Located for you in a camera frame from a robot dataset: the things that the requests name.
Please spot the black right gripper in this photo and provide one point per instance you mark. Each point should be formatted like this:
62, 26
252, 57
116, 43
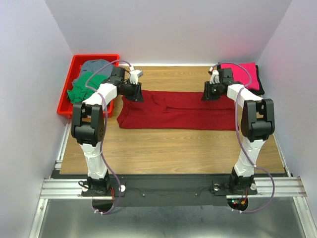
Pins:
206, 95

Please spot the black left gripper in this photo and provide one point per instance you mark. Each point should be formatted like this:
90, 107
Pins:
136, 95

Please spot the dark red t shirt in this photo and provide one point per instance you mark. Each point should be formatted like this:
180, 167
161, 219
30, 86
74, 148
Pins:
177, 110

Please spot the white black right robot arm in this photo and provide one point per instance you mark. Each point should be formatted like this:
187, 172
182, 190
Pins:
257, 123

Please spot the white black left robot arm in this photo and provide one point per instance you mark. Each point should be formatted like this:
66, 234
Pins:
89, 126

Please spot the folded pink t shirt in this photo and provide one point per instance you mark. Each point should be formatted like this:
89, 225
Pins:
241, 76

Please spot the grey t shirt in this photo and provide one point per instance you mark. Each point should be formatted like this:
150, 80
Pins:
94, 65

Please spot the folded black t shirt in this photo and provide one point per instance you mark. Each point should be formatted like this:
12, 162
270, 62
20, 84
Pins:
256, 92

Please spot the green t shirt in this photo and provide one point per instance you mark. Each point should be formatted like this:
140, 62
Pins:
80, 92

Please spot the red plastic bin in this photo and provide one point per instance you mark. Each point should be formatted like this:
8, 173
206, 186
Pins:
65, 106

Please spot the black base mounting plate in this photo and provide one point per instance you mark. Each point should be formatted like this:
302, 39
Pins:
168, 190

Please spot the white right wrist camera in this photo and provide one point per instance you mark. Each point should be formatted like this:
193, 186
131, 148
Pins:
213, 72

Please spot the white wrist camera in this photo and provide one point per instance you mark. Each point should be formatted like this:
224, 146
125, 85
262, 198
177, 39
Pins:
213, 72
135, 74

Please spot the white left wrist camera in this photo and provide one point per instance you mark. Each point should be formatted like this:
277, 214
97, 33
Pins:
135, 74

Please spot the aluminium frame rail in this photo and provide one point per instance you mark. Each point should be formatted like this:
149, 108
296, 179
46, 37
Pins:
284, 187

